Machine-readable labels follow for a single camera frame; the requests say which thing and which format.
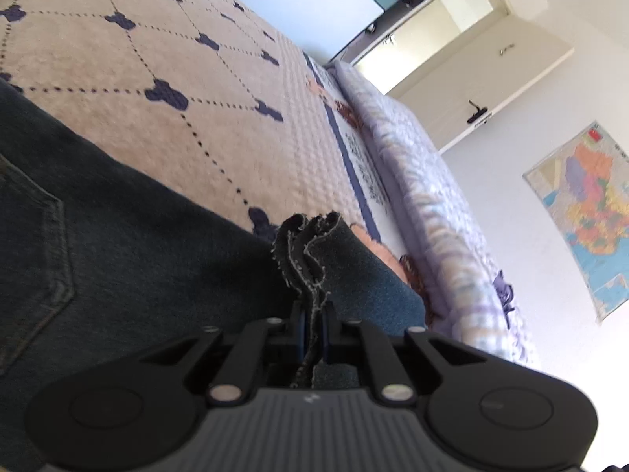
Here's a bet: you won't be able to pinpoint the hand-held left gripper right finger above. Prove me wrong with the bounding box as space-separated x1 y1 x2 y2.
317 301 465 405

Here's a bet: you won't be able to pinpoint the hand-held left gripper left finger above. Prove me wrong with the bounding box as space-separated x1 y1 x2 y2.
138 300 310 404

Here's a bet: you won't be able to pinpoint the dark blue denim jeans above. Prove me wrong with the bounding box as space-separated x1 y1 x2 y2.
0 79 426 472

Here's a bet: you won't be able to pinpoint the folded lilac plaid quilt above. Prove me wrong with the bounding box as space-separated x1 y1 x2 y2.
334 61 541 369

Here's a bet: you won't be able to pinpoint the beige patterned bed blanket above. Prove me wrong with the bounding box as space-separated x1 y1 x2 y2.
0 0 423 301

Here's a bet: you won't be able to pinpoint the cream room door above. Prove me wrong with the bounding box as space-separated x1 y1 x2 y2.
388 10 576 155

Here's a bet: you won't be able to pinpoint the blue and white wardrobe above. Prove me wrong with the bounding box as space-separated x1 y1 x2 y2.
172 0 428 65

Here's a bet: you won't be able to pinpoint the black door handle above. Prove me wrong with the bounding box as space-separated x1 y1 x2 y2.
467 100 495 124

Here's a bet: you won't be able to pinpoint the colourful wall map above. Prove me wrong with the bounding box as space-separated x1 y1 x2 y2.
522 120 629 325

